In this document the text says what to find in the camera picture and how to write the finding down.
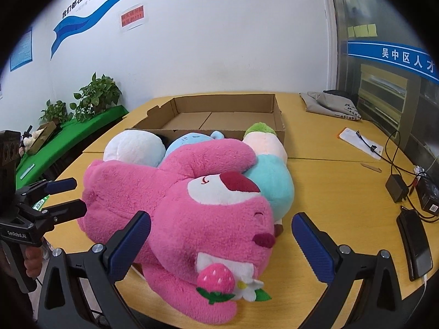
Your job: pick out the person's left hand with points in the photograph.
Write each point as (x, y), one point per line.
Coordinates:
(32, 264)

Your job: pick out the beige shelf unit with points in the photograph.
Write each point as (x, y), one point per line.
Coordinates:
(387, 99)

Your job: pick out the blue banner sign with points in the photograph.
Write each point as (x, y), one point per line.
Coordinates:
(377, 53)

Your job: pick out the pink bear plush toy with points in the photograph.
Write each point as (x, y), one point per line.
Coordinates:
(171, 212)

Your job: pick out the brown carton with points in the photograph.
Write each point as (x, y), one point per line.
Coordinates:
(43, 137)

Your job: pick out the small green potted plant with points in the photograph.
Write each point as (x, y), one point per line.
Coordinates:
(55, 111)

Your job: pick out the blue plush toy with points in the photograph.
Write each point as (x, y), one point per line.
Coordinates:
(185, 142)

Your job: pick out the small wooden stick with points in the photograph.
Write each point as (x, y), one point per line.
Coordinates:
(370, 167)

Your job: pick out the white flat packet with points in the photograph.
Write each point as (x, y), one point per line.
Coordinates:
(353, 137)

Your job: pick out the red paper sign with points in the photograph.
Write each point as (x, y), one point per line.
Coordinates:
(132, 17)

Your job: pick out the green table cloth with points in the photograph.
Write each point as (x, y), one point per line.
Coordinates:
(79, 130)

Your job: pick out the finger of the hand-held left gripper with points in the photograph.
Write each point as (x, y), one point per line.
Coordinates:
(61, 185)
(68, 209)

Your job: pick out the white plush toy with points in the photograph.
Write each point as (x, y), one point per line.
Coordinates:
(133, 147)

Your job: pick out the shallow cardboard box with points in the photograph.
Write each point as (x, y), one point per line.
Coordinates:
(192, 116)

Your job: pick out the large green potted plant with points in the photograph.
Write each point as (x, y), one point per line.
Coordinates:
(96, 96)

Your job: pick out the black small box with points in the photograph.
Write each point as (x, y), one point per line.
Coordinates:
(428, 195)

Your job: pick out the blue framed wall poster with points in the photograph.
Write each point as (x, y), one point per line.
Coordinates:
(21, 49)

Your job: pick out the blue wave wall decal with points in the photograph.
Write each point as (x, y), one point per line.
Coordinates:
(68, 27)

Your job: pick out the teal peach green-haired plush toy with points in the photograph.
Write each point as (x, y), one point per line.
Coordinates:
(271, 178)

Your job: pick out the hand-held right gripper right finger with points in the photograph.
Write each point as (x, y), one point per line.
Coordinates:
(315, 246)

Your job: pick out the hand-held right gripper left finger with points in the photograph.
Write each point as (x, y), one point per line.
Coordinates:
(135, 243)

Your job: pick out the grey cloth bag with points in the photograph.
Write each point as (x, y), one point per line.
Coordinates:
(322, 104)

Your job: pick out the black power adapter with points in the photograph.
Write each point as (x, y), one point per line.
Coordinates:
(396, 186)

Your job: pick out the black phone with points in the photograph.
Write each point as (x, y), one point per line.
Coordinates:
(415, 243)

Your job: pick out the yellow sticky note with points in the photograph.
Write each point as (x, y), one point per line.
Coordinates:
(362, 31)
(351, 32)
(372, 29)

